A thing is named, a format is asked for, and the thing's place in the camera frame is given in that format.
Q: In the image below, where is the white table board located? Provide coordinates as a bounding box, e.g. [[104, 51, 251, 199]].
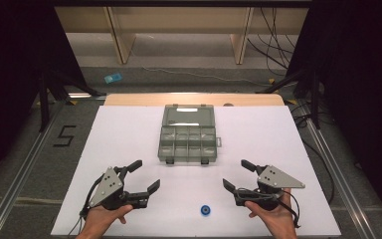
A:
[[50, 105, 342, 238]]

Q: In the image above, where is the person's left hand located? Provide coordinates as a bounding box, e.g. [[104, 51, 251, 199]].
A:
[[79, 203, 134, 239]]

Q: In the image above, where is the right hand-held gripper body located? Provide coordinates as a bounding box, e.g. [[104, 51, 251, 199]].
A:
[[233, 164, 306, 212]]

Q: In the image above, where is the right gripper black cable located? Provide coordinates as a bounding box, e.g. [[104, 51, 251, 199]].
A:
[[277, 189, 302, 230]]

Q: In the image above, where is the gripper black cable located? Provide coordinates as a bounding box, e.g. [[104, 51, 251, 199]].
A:
[[67, 174, 104, 237], [277, 189, 302, 230]]

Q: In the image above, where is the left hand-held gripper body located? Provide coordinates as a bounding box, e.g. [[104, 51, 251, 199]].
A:
[[88, 165, 150, 211]]

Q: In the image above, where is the wooden table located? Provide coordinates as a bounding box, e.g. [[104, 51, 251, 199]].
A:
[[102, 93, 286, 108]]

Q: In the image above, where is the person's right hand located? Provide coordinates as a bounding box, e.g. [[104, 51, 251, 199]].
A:
[[244, 188, 297, 234]]

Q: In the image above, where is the black tripod stand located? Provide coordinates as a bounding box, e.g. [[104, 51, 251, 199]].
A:
[[256, 65, 323, 131], [37, 66, 107, 133]]

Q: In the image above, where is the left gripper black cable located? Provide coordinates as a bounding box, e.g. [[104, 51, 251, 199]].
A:
[[67, 174, 104, 237]]

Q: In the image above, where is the clear grey compartment box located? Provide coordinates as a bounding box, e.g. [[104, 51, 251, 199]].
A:
[[157, 104, 223, 166]]

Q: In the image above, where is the black curtain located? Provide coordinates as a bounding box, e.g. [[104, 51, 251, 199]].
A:
[[286, 0, 382, 232], [0, 0, 88, 190]]

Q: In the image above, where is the white floor cable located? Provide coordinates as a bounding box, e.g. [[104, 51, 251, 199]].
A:
[[141, 65, 275, 89]]

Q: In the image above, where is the light wooden shelf unit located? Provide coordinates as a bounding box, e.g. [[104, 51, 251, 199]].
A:
[[54, 6, 310, 66]]

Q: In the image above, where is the aluminium floor rail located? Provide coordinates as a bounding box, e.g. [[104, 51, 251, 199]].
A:
[[0, 99, 68, 239], [296, 105, 381, 239]]

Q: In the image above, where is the black cable bundle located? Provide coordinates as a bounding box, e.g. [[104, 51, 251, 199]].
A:
[[246, 7, 300, 78]]

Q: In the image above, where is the black floor cable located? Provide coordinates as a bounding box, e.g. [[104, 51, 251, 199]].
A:
[[290, 102, 336, 204]]

